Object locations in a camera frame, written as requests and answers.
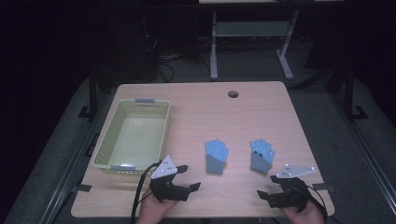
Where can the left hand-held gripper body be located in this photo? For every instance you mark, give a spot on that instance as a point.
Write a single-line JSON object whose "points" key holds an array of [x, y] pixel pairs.
{"points": [[168, 188]]}

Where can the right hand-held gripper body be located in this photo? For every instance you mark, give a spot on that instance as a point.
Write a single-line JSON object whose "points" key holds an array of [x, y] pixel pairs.
{"points": [[291, 194]]}

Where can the blue knitted glove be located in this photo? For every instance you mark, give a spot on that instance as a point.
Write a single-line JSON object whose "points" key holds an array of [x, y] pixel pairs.
{"points": [[215, 157], [262, 157]]}

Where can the cream plastic basket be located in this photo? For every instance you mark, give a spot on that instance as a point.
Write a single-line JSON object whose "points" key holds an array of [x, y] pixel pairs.
{"points": [[137, 137]]}

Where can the person's right hand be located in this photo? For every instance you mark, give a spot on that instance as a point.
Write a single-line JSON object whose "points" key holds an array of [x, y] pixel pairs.
{"points": [[306, 216]]}

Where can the person's left hand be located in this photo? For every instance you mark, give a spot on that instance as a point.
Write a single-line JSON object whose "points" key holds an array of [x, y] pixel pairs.
{"points": [[152, 211]]}

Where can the black table edge bracket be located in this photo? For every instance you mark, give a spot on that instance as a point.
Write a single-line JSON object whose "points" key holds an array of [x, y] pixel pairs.
{"points": [[81, 188], [323, 187]]}

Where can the black metal stand post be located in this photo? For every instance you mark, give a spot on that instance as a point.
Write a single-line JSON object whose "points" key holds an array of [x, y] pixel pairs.
{"points": [[92, 93], [349, 93]]}

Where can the white metal desk frame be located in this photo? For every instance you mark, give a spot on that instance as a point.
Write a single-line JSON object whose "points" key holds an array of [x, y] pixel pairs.
{"points": [[252, 29]]}

